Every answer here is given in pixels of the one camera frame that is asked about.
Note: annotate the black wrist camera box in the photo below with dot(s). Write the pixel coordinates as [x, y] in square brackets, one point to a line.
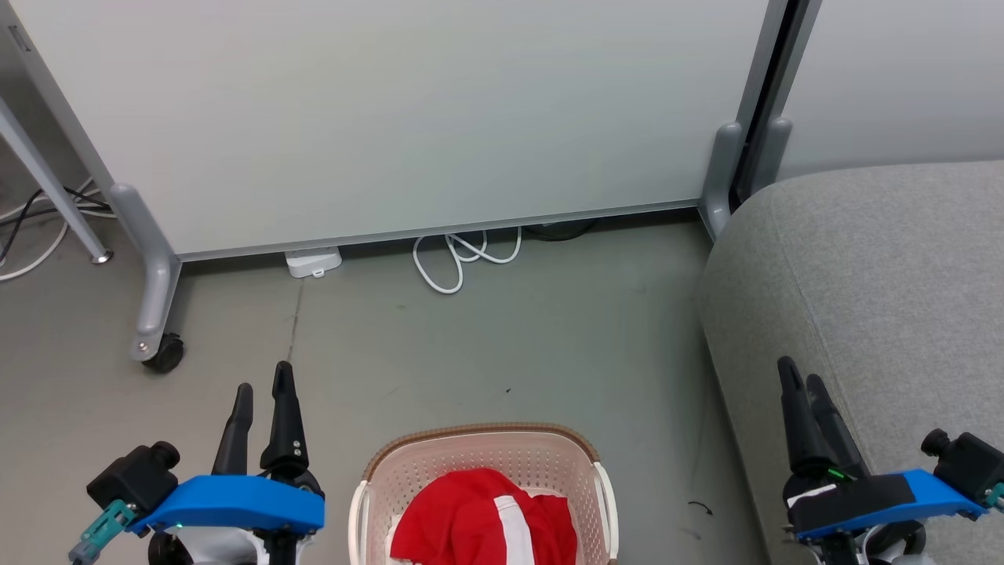
[133, 475]
[969, 467]

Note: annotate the black caster wheel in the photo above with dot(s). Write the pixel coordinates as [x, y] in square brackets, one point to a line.
[166, 355]

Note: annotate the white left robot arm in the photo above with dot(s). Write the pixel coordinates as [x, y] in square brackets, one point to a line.
[216, 547]

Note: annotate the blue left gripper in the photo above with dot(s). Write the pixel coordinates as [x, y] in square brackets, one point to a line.
[235, 502]

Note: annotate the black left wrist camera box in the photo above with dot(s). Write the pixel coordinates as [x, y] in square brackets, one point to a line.
[133, 475]

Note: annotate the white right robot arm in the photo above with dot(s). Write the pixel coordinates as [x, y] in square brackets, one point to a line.
[886, 547]

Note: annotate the small black floor scrap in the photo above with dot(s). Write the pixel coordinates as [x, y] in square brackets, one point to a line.
[702, 507]

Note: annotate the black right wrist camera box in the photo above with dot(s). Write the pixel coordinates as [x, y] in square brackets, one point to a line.
[969, 467]

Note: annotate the grey metal table leg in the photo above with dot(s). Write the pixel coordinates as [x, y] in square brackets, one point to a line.
[47, 176]

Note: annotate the grey partition leg with caster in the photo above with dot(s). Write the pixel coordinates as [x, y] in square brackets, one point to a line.
[155, 275]

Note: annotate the grey fabric sofa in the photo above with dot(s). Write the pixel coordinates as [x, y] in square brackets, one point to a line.
[878, 298]

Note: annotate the red jersey with white trim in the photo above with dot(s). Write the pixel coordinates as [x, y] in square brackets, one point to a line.
[463, 518]

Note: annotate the wide white partition panel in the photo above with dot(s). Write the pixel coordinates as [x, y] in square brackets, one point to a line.
[408, 118]

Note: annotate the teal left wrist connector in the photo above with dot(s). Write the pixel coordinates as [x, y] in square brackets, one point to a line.
[100, 534]

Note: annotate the beige plastic laundry basket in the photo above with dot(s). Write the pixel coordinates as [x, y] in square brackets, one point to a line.
[486, 451]

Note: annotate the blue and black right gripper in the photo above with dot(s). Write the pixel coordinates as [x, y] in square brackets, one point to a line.
[878, 498]

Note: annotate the white power adapter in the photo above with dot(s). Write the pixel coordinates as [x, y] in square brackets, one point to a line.
[314, 261]

